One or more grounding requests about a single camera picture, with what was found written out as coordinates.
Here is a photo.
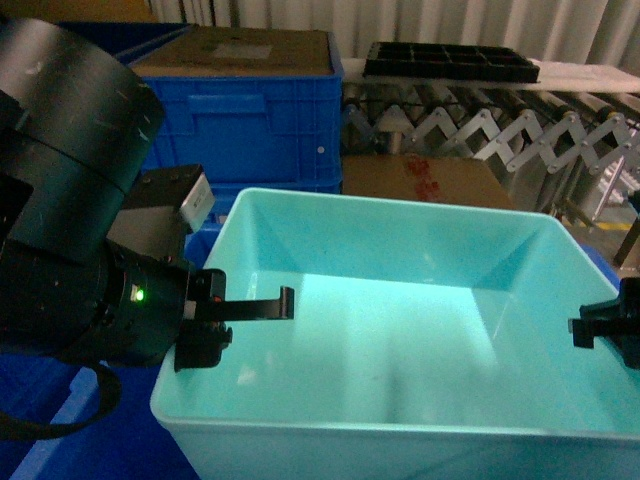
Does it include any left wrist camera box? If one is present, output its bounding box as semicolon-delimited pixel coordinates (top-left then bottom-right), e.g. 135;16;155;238
107;164;215;260

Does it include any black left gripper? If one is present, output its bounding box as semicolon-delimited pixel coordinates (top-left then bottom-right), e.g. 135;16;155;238
94;249;295;373

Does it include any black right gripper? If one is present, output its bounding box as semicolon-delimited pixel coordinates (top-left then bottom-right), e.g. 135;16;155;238
568;277;639;370

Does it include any cardboard sheet on crate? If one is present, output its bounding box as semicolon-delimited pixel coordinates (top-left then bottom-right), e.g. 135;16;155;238
131;26;333;77

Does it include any blue crate far back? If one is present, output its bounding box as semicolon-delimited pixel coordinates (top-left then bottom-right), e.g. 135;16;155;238
58;21;190;64

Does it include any black compartment tray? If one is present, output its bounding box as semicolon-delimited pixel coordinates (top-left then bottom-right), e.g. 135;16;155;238
363;42;540;84

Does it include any teal plastic bin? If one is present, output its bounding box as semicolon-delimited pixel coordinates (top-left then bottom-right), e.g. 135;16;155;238
150;195;639;479

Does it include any brown cardboard box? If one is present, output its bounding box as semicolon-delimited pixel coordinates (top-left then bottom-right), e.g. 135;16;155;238
342;154;515;210

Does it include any expandable roller conveyor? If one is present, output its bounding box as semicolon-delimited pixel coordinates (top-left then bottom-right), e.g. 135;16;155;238
342;59;639;230

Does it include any large blue crate front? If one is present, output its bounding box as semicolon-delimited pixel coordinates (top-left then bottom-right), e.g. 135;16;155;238
1;355;197;479

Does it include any blue crate upper stacked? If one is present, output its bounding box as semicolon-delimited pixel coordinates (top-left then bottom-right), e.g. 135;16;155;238
140;31;344;184

